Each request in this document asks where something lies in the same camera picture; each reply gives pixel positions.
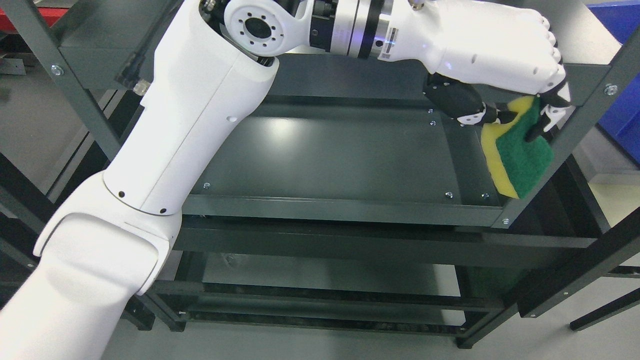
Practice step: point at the dark metal shelf rack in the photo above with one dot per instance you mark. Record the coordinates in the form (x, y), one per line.
(346, 200)

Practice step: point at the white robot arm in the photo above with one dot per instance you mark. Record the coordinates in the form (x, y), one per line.
(111, 237)

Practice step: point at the blue plastic bin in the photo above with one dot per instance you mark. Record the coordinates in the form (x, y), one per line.
(620, 122)

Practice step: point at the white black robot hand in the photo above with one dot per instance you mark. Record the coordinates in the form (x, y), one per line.
(463, 43)

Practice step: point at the green yellow sponge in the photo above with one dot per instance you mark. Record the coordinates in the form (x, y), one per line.
(515, 165)

